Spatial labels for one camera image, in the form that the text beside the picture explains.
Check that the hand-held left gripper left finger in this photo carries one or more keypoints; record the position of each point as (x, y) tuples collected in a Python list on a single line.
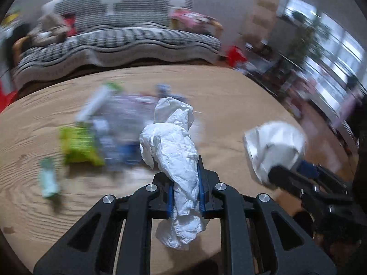
[(171, 203)]

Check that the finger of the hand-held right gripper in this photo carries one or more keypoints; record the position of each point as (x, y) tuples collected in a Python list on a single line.
[(286, 177), (309, 169)]

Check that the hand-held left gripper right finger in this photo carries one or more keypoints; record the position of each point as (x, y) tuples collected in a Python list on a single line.
[(202, 190)]

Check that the white tissue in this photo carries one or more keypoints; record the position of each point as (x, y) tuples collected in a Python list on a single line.
[(272, 149), (172, 149)]

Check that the white cardboard box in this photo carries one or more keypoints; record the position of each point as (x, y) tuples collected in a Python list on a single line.
[(94, 103)]

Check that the blue packet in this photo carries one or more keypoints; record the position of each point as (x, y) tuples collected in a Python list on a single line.
[(123, 151)]

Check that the purple toy bottle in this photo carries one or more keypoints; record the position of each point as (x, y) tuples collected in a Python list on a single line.
[(129, 108)]

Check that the green snack packet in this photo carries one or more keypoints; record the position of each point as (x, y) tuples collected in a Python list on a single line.
[(80, 146)]

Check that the blue white crumpled wrapper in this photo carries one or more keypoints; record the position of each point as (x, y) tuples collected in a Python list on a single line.
[(162, 90)]

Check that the window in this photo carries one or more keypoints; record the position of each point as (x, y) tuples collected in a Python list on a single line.
[(335, 48)]

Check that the teal wrapper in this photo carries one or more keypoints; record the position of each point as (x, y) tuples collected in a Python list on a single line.
[(48, 177)]

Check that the potted plant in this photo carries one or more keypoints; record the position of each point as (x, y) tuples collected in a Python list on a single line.
[(309, 40)]

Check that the beige patterned curtain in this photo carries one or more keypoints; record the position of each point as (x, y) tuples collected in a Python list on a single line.
[(266, 5)]

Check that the black white striped blanket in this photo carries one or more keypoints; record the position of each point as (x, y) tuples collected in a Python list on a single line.
[(114, 40)]

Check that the pink printed cushion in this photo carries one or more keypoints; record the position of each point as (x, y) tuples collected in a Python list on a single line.
[(189, 17)]

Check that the red cushion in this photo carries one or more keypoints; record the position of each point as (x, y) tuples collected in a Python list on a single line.
[(71, 25)]

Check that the beige plush toy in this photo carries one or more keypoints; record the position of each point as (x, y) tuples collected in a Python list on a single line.
[(48, 25)]

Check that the wooden sofa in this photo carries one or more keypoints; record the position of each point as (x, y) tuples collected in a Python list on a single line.
[(18, 47)]

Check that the yellow packet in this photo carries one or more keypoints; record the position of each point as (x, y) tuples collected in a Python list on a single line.
[(11, 17)]

